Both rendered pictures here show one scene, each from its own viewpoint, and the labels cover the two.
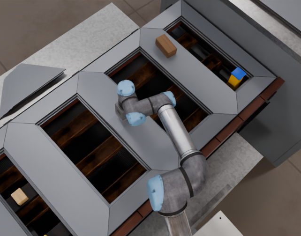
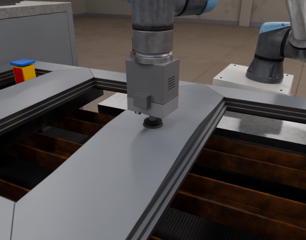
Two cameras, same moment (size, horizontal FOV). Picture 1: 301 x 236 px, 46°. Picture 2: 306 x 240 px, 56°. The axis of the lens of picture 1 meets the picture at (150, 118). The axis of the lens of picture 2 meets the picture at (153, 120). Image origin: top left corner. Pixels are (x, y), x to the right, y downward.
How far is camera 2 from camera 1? 1.74 m
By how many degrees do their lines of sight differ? 73
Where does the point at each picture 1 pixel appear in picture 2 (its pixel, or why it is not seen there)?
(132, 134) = (184, 113)
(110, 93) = (98, 162)
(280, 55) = (0, 31)
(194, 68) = (5, 95)
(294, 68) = (21, 31)
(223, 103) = (74, 74)
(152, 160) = (209, 97)
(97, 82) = (61, 202)
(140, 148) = (202, 105)
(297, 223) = not seen: hidden behind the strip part
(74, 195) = not seen: outside the picture
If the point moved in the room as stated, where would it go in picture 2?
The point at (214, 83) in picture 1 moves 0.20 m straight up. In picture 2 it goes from (37, 81) to (25, 16)
